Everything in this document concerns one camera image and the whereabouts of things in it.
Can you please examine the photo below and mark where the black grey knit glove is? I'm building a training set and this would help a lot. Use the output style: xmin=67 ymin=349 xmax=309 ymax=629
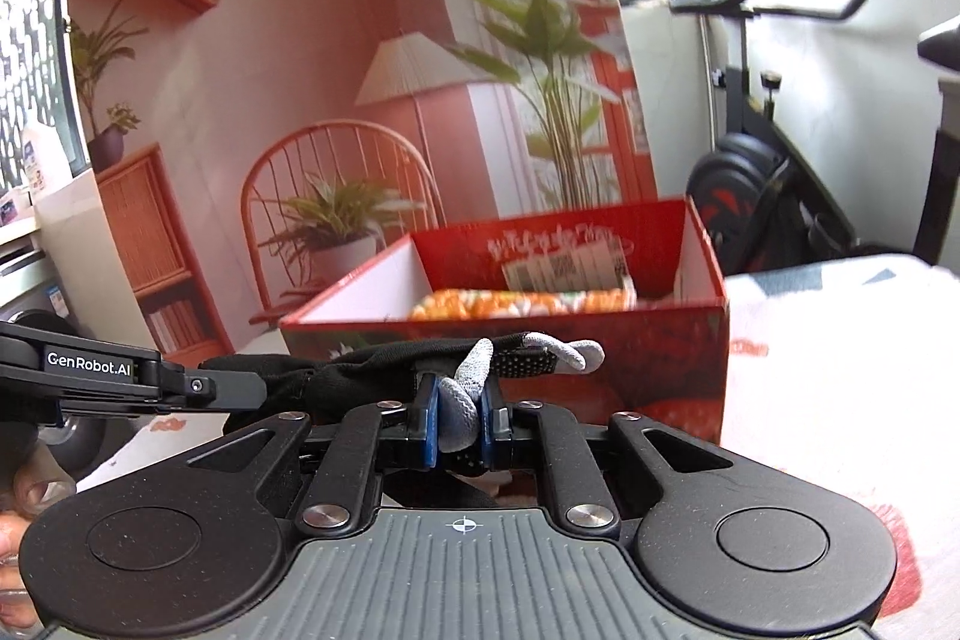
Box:
xmin=202 ymin=329 xmax=609 ymax=510

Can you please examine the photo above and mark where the printed room backdrop poster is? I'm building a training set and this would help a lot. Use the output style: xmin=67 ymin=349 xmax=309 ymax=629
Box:
xmin=67 ymin=0 xmax=658 ymax=362

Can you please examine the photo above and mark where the operator left hand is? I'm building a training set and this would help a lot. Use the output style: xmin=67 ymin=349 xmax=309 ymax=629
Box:
xmin=2 ymin=440 xmax=76 ymax=638

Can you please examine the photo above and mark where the orange white patterned cloth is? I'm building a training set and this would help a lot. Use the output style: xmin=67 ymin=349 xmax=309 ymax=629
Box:
xmin=409 ymin=286 xmax=638 ymax=320

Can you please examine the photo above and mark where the red strawberry cardboard box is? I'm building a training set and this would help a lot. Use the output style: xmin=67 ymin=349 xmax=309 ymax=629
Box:
xmin=280 ymin=198 xmax=729 ymax=442

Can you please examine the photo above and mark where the black exercise bike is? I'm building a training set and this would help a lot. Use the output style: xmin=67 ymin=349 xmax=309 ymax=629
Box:
xmin=628 ymin=0 xmax=958 ymax=248

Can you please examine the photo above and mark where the white patterned table cloth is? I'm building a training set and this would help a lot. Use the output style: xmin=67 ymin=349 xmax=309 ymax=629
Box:
xmin=73 ymin=251 xmax=960 ymax=634

